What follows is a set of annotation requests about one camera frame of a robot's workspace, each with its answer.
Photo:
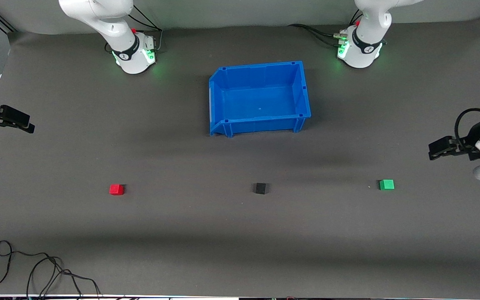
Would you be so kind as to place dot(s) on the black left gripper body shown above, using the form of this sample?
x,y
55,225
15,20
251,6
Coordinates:
x,y
471,141

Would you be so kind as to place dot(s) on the green cube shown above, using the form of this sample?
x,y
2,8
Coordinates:
x,y
387,185

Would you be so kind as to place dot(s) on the red cube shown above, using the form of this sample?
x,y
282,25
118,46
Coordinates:
x,y
116,190

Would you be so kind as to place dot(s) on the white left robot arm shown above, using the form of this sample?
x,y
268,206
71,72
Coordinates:
x,y
363,50

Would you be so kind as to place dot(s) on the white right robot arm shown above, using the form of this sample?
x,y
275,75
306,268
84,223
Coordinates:
x,y
119,29

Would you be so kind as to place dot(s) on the black cube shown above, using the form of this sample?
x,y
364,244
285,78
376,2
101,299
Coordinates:
x,y
261,188

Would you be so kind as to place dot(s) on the grey table mat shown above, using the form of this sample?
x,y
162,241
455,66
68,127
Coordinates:
x,y
181,233

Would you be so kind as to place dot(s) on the blue plastic storage bin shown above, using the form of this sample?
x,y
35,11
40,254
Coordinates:
x,y
261,100

